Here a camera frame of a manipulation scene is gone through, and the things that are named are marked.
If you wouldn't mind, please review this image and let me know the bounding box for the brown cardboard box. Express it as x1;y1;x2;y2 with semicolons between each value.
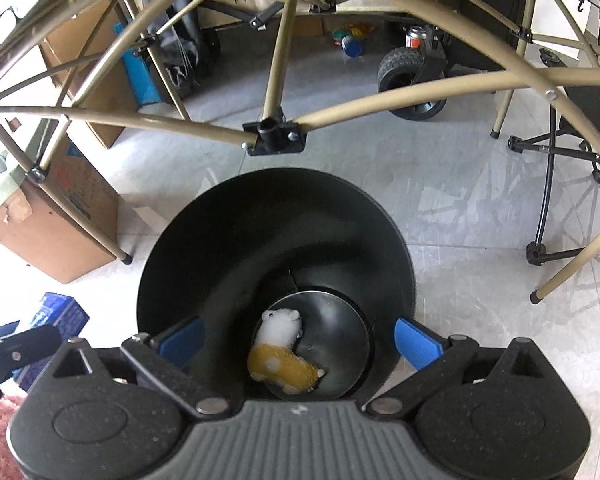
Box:
0;145;120;286
39;0;141;150

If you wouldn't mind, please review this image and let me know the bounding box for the blue foam board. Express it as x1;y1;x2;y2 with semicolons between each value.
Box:
112;22;162;107

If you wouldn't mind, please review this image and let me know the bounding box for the black trash bin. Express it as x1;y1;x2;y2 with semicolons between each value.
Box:
136;169;417;403

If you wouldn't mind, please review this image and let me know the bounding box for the colourful toy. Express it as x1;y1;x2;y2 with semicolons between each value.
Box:
331;24;378;57

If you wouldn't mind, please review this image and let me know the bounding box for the yellow white plush toy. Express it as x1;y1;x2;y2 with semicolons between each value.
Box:
246;308;327;395

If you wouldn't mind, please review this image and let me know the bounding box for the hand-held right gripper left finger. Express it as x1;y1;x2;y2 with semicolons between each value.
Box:
52;316;233;421

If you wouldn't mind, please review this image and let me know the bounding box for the black suitcase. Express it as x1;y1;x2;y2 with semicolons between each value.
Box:
430;0;531;71

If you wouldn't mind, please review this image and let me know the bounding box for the black bag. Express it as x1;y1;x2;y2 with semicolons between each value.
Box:
157;0;221;102

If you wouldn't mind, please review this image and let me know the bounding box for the blue box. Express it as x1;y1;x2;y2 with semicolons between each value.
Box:
17;291;91;393

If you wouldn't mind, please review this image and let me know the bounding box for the khaki folding table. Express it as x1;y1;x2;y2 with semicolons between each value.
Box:
0;0;600;306

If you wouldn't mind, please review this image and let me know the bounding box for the black folding chair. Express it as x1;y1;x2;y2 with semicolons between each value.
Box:
505;47;600;266

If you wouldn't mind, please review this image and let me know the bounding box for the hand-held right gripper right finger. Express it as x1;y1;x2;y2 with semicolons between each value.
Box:
362;316;548;418

